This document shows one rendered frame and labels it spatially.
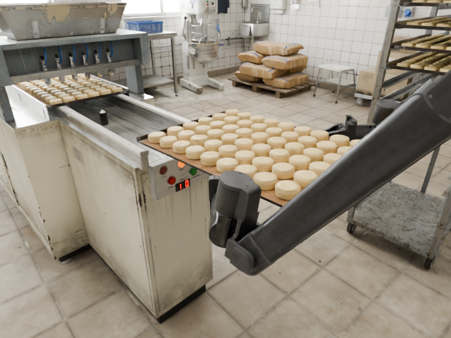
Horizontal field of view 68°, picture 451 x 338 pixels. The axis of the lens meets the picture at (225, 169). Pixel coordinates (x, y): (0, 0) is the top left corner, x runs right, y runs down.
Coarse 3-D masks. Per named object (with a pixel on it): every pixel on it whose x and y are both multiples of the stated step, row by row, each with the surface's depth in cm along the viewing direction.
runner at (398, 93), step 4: (416, 80) 203; (408, 84) 194; (412, 84) 199; (416, 84) 205; (420, 84) 205; (404, 88) 190; (408, 88) 196; (412, 88) 198; (416, 88) 199; (396, 92) 182; (400, 92) 187; (404, 92) 190; (408, 92) 190; (388, 96) 175; (392, 96) 180; (396, 96) 182; (400, 96) 182
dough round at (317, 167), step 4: (312, 164) 74; (316, 164) 74; (320, 164) 74; (324, 164) 74; (328, 164) 74; (312, 168) 73; (316, 168) 72; (320, 168) 72; (324, 168) 72; (316, 172) 72; (320, 172) 72
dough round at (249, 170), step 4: (244, 164) 75; (248, 164) 75; (236, 168) 73; (240, 168) 73; (244, 168) 73; (248, 168) 73; (252, 168) 73; (256, 168) 74; (244, 172) 72; (248, 172) 71; (252, 172) 72; (256, 172) 73; (252, 176) 72
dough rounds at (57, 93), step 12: (24, 84) 179; (36, 84) 181; (60, 84) 179; (72, 84) 179; (84, 84) 181; (96, 84) 186; (108, 84) 179; (36, 96) 166; (48, 96) 160; (60, 96) 159; (72, 96) 163; (84, 96) 160
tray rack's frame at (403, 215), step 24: (408, 96) 212; (432, 168) 218; (384, 192) 228; (408, 192) 228; (360, 216) 204; (384, 216) 204; (408, 216) 204; (432, 216) 204; (408, 240) 184; (432, 264) 181
